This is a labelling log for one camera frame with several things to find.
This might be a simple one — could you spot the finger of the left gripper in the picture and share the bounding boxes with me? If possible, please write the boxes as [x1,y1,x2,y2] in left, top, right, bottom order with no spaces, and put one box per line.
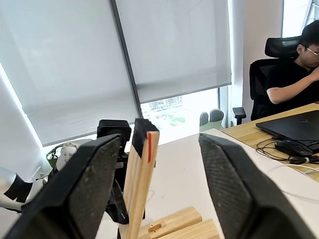
[105,179,130,225]

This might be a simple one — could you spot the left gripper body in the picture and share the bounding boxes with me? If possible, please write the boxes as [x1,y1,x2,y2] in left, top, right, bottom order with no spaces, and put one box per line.
[112,142,131,184]

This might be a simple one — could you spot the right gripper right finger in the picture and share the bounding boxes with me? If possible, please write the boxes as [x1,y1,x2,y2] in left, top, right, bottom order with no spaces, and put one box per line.
[198,132,319,239]

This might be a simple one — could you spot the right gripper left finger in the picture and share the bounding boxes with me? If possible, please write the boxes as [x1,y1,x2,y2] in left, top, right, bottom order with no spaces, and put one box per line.
[4,133,122,239]

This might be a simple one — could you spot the wooden leg with black cap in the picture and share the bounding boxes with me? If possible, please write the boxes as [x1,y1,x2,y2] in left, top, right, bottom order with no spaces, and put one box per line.
[118,118,160,239]

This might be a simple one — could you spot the wooden bar with slot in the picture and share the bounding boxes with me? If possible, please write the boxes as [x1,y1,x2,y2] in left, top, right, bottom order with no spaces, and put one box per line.
[138,206,203,239]

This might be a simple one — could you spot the black computer mouse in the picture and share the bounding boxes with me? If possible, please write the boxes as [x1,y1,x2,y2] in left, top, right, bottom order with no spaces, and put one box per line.
[274,139,314,157]

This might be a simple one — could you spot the green chair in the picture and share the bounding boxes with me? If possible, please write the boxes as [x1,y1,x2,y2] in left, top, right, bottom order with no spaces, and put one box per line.
[199,112,211,133]
[209,109,224,130]

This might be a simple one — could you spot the black laptop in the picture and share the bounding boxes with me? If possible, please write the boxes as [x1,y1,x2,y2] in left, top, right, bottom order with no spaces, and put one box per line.
[255,109,319,154]

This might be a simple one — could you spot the black office chair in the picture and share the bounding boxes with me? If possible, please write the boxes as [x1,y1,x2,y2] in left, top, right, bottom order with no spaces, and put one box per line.
[232,35,309,125]

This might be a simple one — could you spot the person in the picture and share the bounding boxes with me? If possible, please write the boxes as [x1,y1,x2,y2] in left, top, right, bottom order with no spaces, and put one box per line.
[266,20,319,106]

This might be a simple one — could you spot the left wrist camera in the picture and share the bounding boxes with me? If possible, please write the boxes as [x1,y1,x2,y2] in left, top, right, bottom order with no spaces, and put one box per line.
[96,119,132,147]

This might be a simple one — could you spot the black cable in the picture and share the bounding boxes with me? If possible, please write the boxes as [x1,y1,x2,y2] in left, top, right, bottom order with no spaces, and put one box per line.
[256,137,319,165]

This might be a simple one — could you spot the white cable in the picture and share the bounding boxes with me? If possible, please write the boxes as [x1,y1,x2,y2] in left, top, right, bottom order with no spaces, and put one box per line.
[268,159,319,203]

